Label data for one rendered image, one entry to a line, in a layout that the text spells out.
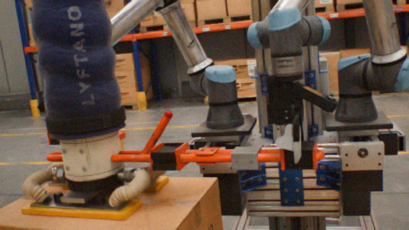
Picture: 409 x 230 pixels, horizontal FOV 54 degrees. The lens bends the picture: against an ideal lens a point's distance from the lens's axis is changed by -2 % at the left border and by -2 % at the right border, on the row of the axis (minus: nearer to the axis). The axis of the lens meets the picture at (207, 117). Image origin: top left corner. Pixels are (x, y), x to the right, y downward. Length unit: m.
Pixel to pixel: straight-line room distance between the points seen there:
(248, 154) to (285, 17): 0.34
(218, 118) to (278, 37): 0.66
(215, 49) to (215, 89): 8.15
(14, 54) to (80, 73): 11.08
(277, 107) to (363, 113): 0.59
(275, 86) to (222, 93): 0.58
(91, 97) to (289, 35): 0.53
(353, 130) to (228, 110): 0.46
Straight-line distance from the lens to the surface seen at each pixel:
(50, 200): 1.28
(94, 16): 1.15
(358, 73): 1.51
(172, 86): 10.01
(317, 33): 1.06
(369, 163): 1.45
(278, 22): 0.98
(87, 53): 1.13
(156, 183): 1.28
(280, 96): 1.01
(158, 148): 1.16
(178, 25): 1.65
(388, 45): 1.43
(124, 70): 9.06
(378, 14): 1.40
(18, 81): 12.21
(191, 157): 1.09
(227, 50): 9.65
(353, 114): 1.53
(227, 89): 1.56
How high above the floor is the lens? 1.39
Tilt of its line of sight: 11 degrees down
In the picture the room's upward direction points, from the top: 6 degrees counter-clockwise
